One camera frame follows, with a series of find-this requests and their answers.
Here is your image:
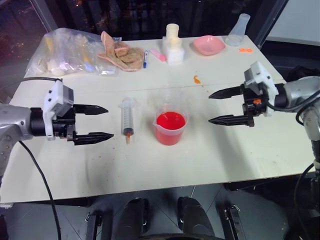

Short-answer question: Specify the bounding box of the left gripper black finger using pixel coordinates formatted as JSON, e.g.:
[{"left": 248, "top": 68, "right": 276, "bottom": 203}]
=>
[
  {"left": 73, "top": 132, "right": 115, "bottom": 147},
  {"left": 74, "top": 104, "right": 109, "bottom": 116}
]

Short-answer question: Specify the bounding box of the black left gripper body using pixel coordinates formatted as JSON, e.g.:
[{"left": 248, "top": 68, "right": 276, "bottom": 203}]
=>
[{"left": 52, "top": 104, "right": 77, "bottom": 146}]

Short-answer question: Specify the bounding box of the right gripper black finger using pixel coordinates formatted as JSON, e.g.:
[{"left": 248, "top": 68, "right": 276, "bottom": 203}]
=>
[
  {"left": 208, "top": 86, "right": 245, "bottom": 100},
  {"left": 207, "top": 114, "right": 255, "bottom": 127}
]

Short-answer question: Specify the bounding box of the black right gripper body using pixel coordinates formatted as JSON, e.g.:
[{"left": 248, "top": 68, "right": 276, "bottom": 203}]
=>
[{"left": 240, "top": 83, "right": 270, "bottom": 127}]

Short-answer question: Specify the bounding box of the clear plastic syringe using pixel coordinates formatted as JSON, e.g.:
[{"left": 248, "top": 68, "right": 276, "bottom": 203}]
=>
[{"left": 118, "top": 96, "right": 137, "bottom": 146}]

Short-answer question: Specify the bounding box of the small clear plastic cup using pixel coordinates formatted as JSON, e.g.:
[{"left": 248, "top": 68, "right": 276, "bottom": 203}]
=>
[{"left": 147, "top": 86, "right": 186, "bottom": 114}]

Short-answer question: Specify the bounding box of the beaker with red liquid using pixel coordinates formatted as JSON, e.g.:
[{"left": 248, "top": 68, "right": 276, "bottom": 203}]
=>
[{"left": 152, "top": 106, "right": 189, "bottom": 147}]

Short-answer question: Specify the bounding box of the pink square dish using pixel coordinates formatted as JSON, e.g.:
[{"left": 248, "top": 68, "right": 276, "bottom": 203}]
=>
[{"left": 192, "top": 35, "right": 226, "bottom": 57}]

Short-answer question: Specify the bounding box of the clear conical flask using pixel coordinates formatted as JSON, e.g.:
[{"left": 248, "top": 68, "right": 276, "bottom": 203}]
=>
[{"left": 225, "top": 13, "right": 252, "bottom": 47}]

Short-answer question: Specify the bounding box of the pink crumpled cloth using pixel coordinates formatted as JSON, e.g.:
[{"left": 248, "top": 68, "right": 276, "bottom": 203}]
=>
[{"left": 97, "top": 30, "right": 146, "bottom": 73}]

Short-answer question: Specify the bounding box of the white lidded plastic bottle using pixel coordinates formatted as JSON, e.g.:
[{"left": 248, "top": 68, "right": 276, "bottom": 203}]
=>
[{"left": 166, "top": 37, "right": 186, "bottom": 66}]

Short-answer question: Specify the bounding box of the clear plastic bag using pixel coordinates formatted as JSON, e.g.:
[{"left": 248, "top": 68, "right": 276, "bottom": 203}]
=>
[{"left": 24, "top": 27, "right": 120, "bottom": 77}]

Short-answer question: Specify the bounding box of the black table support bar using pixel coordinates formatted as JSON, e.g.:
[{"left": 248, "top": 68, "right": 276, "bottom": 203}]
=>
[{"left": 222, "top": 174, "right": 302, "bottom": 192}]

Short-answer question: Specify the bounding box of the blue and white pen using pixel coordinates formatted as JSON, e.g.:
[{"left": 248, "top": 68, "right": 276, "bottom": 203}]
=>
[{"left": 142, "top": 49, "right": 150, "bottom": 69}]

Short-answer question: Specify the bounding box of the pink marker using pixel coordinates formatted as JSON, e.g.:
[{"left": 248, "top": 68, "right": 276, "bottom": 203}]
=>
[{"left": 149, "top": 48, "right": 168, "bottom": 63}]

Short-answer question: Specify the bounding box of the cream lidded plastic bottle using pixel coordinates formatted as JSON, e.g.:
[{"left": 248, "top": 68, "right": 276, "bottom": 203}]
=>
[{"left": 162, "top": 23, "right": 182, "bottom": 51}]

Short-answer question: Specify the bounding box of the dark rounded shape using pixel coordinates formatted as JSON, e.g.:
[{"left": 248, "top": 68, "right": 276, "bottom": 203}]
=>
[
  {"left": 119, "top": 197, "right": 151, "bottom": 240},
  {"left": 176, "top": 196, "right": 216, "bottom": 240}
]

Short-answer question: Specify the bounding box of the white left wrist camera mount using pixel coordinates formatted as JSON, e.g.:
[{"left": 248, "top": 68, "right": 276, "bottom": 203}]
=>
[{"left": 42, "top": 79, "right": 75, "bottom": 141}]

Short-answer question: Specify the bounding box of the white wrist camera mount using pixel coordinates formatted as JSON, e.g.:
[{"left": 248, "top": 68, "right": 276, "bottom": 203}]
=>
[
  {"left": 243, "top": 61, "right": 280, "bottom": 118},
  {"left": 42, "top": 79, "right": 75, "bottom": 141}
]

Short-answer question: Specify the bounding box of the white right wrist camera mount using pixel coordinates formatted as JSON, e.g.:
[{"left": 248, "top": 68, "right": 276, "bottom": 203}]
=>
[{"left": 243, "top": 61, "right": 280, "bottom": 118}]

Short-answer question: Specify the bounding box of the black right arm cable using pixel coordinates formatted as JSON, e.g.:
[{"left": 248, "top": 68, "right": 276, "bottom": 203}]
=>
[{"left": 264, "top": 88, "right": 320, "bottom": 125}]

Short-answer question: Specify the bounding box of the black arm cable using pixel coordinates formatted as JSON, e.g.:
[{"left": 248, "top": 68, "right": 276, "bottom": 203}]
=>
[
  {"left": 21, "top": 76, "right": 63, "bottom": 83},
  {"left": 264, "top": 88, "right": 320, "bottom": 125},
  {"left": 18, "top": 140, "right": 62, "bottom": 240}
]

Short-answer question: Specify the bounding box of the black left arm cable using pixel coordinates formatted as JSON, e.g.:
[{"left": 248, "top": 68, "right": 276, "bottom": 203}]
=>
[
  {"left": 21, "top": 76, "right": 63, "bottom": 83},
  {"left": 18, "top": 140, "right": 62, "bottom": 240}
]

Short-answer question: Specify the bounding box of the black table frame clamp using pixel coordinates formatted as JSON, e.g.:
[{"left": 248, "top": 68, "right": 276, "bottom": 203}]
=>
[
  {"left": 223, "top": 203, "right": 242, "bottom": 240},
  {"left": 85, "top": 211, "right": 103, "bottom": 240}
]

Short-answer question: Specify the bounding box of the black lower right cable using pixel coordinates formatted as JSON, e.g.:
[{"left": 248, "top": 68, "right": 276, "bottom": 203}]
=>
[{"left": 293, "top": 162, "right": 320, "bottom": 240}]

